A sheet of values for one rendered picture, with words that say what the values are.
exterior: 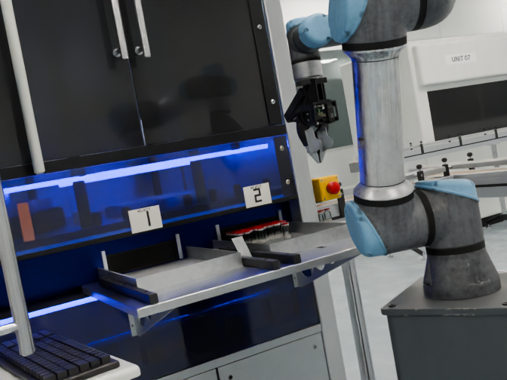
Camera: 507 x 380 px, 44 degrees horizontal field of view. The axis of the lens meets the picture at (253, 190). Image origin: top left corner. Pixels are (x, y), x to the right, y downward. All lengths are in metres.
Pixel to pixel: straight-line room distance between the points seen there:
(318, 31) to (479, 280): 0.65
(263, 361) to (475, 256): 0.79
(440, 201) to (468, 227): 0.07
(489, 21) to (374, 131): 8.60
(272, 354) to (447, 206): 0.81
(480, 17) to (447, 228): 8.43
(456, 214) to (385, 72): 0.32
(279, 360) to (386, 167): 0.87
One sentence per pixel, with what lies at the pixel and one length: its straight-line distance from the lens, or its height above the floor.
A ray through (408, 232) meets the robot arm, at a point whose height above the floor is 0.94.
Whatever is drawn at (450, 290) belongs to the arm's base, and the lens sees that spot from 1.30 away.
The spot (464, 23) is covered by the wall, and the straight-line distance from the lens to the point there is 9.38.
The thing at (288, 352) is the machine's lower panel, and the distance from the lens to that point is 1.92.
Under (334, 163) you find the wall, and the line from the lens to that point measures 7.62.
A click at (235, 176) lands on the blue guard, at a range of 1.79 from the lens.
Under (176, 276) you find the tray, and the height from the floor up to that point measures 0.90.
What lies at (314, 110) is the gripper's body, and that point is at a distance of 1.57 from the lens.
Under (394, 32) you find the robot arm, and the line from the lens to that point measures 1.15.
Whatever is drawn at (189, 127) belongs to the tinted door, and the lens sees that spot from 1.76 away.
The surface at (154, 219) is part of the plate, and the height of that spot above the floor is 1.02.
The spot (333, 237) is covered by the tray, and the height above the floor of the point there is 0.89.
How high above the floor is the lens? 1.13
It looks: 3 degrees down
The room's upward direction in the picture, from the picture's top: 10 degrees counter-clockwise
